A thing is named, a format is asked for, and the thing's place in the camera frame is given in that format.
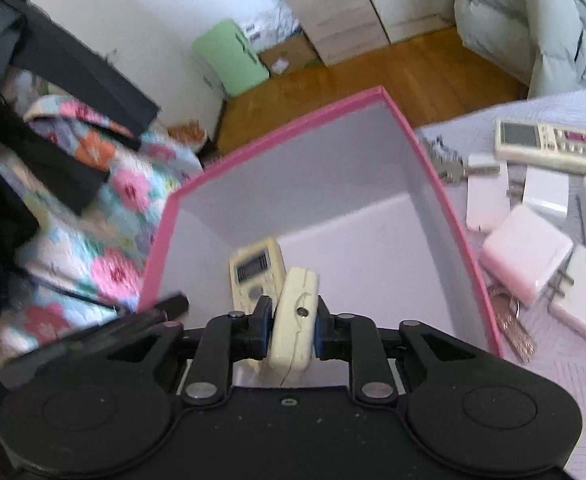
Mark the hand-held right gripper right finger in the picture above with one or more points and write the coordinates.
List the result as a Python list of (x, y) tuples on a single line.
[(319, 334)]

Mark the flat white adapter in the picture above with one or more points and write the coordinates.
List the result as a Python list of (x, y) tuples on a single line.
[(483, 200)]

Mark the pink cardboard box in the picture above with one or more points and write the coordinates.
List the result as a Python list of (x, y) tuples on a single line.
[(323, 185)]

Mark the dark garment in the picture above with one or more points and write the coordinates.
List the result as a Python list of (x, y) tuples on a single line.
[(3, 210)]

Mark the white charger block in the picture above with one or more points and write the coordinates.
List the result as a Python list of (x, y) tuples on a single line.
[(545, 192)]

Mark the cream plastic device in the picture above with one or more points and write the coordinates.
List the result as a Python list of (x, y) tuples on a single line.
[(295, 320)]

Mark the wooden shelf cabinet with drawers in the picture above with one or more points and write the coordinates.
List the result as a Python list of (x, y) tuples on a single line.
[(333, 10)]

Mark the black coat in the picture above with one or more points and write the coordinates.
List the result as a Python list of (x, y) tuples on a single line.
[(63, 60)]

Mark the silver keys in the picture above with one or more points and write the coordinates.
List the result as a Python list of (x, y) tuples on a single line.
[(445, 166)]

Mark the orange patterned bag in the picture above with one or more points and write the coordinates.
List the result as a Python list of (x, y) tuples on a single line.
[(190, 132)]

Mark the white puffer jacket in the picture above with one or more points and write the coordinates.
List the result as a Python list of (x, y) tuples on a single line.
[(538, 15)]

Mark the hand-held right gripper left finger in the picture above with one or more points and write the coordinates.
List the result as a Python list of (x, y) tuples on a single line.
[(262, 329)]

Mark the pinkish white power adapter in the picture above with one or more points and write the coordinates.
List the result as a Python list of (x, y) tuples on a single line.
[(523, 252)]

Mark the light quilted bedspread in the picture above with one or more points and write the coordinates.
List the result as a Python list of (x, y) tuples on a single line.
[(573, 410)]

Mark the copper key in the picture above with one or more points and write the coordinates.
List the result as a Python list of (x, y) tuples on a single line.
[(515, 330)]

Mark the small cream remote control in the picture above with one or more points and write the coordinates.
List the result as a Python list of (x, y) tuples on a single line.
[(253, 272)]

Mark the floral quilt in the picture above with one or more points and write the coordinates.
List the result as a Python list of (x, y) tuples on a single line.
[(113, 200)]

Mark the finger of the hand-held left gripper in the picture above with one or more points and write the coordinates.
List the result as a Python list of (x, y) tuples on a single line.
[(173, 306)]

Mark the white air conditioner remote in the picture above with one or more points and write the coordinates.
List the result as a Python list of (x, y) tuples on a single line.
[(548, 144)]

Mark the white plastic bags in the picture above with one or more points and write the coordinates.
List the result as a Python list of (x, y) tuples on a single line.
[(268, 25)]

